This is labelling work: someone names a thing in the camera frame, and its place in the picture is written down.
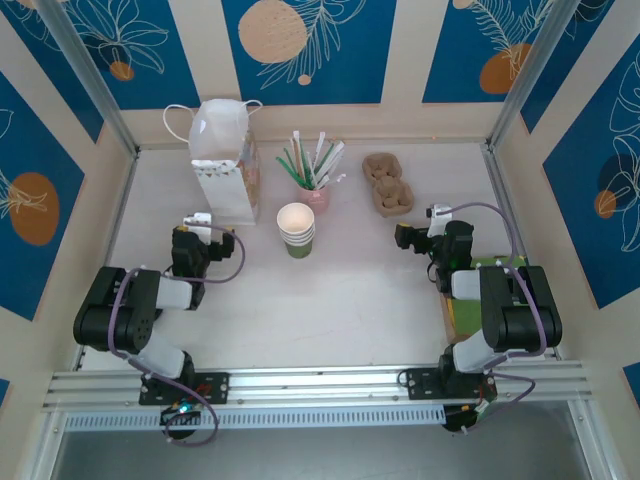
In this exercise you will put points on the aluminium side rail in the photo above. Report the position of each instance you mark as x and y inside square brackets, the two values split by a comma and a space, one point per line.
[131, 170]
[492, 160]

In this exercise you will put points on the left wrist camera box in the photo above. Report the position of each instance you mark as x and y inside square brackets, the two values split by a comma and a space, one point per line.
[197, 220]

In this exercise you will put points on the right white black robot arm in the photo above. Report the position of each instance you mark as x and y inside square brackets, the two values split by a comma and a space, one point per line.
[520, 310]

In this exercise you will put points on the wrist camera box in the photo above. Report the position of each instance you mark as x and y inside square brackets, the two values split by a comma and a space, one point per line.
[439, 215]
[197, 220]

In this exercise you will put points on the tan tipped wrapped straw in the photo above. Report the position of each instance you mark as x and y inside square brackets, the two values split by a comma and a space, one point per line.
[299, 150]

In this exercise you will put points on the green paper cup black lid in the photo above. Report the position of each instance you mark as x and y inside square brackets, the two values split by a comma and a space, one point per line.
[296, 217]

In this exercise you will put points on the small circuit board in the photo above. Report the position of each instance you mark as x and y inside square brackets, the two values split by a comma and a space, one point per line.
[480, 412]
[180, 410]

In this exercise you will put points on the pink metal straw bucket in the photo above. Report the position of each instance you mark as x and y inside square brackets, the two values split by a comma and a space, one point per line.
[317, 200]

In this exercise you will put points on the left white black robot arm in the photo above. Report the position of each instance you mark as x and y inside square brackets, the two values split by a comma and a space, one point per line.
[115, 310]

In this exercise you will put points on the aluminium frame post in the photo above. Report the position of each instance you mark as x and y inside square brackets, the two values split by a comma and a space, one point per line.
[525, 75]
[90, 75]

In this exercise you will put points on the animal print paper gift bag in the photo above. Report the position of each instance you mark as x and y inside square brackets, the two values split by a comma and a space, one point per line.
[225, 195]

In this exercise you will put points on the long aluminium base rail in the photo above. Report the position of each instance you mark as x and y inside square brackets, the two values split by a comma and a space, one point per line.
[320, 385]

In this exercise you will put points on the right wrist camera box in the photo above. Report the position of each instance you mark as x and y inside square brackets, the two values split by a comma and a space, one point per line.
[439, 215]

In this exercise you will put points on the brown pulp cup carrier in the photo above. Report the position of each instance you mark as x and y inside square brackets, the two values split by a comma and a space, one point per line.
[387, 185]

